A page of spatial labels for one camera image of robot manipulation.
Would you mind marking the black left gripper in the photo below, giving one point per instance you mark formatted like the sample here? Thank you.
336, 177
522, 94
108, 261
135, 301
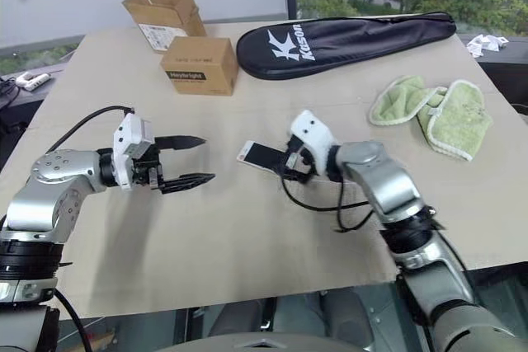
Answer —
144, 166

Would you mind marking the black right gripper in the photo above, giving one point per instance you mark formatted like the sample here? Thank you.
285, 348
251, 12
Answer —
298, 160

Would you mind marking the white smartphone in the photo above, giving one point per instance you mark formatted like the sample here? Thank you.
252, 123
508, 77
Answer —
260, 155

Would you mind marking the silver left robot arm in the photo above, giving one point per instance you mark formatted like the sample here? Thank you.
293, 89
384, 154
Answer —
62, 187

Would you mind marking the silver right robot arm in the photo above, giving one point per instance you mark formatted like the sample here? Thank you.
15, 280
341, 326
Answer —
392, 199

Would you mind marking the closed brown cardboard box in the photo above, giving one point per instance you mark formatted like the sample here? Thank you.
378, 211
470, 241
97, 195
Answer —
200, 65

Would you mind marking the black Kason racket bag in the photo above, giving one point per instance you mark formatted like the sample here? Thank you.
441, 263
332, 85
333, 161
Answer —
330, 43

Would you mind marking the green towel cloth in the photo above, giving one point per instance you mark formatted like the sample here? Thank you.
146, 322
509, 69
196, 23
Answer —
458, 121
404, 98

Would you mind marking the open brown cardboard box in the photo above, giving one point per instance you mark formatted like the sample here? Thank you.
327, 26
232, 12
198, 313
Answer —
165, 14

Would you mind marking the white power strip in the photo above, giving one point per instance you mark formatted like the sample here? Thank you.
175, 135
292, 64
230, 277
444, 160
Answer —
33, 81

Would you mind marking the white crumpled papers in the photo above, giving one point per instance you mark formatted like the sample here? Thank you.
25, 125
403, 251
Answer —
486, 45

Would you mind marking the black side desk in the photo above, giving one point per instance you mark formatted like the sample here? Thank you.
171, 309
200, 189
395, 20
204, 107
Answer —
509, 76

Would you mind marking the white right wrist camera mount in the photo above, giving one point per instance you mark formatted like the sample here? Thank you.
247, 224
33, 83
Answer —
315, 137

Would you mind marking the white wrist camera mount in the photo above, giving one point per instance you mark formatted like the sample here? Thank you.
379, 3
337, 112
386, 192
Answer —
128, 142
315, 137

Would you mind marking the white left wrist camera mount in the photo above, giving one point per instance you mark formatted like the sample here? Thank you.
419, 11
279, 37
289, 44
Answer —
128, 142

